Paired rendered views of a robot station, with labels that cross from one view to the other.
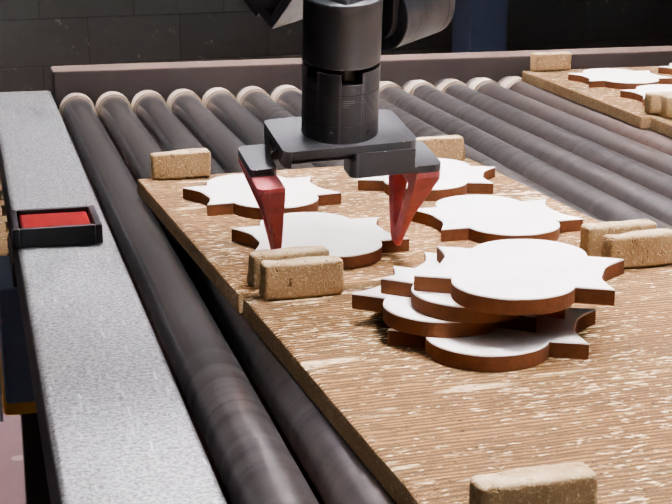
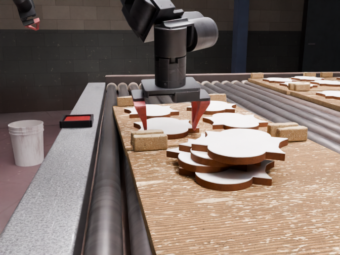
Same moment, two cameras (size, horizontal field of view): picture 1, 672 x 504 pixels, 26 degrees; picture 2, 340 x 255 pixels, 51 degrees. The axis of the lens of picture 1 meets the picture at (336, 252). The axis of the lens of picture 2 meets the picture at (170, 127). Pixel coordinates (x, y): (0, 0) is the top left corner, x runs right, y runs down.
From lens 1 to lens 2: 44 cm
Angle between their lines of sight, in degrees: 5
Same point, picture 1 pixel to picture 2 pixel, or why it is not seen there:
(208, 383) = (97, 189)
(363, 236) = (181, 126)
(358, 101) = (176, 71)
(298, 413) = (132, 207)
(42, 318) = (50, 155)
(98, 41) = not seen: hidden behind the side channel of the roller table
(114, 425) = (43, 210)
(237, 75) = not seen: hidden behind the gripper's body
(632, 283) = (289, 148)
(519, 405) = (236, 212)
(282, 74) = not seen: hidden behind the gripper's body
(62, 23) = (130, 72)
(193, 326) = (104, 161)
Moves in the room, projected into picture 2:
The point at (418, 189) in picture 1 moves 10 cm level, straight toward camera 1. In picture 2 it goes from (201, 108) to (197, 120)
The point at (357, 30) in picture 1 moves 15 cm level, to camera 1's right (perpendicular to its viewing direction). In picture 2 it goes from (174, 40) to (265, 40)
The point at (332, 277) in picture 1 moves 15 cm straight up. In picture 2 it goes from (162, 142) to (162, 53)
